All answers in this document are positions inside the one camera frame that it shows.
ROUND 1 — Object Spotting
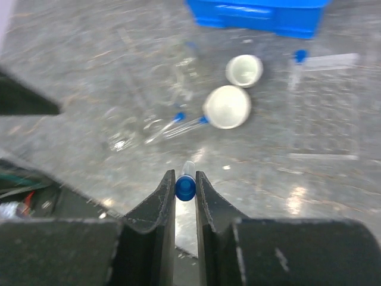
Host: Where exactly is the clear acrylic test tube rack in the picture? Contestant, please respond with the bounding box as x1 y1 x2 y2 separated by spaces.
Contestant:
289 53 360 160

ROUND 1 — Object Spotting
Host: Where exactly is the blue plastic compartment bin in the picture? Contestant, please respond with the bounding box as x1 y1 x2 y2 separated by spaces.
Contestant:
185 0 330 39

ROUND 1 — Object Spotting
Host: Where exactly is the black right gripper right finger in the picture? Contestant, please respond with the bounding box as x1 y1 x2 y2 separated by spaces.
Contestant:
195 171 247 285

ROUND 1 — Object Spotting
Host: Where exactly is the white ceramic evaporating dish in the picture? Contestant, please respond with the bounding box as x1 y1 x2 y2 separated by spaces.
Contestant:
202 85 252 129

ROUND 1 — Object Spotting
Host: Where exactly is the white ceramic crucible cup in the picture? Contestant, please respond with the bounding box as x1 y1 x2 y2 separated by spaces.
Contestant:
225 54 263 88

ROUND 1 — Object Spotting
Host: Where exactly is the blue capped test tube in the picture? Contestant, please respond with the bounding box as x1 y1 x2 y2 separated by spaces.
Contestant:
288 49 308 91
175 161 196 201
164 116 208 139
144 111 186 144

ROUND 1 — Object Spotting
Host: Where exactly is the clear glass beaker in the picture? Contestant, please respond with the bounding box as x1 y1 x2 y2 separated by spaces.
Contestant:
149 54 199 106

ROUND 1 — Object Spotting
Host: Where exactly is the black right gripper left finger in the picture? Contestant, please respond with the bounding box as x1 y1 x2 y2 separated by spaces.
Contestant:
108 170 176 285

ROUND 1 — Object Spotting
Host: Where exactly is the clear glass flask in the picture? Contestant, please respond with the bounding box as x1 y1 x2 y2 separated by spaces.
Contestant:
107 113 167 153

